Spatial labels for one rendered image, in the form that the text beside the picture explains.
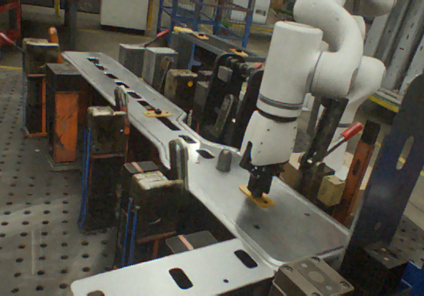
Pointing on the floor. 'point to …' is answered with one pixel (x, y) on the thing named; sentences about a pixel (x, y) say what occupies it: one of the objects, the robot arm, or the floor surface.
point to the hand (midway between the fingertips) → (259, 183)
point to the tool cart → (1, 28)
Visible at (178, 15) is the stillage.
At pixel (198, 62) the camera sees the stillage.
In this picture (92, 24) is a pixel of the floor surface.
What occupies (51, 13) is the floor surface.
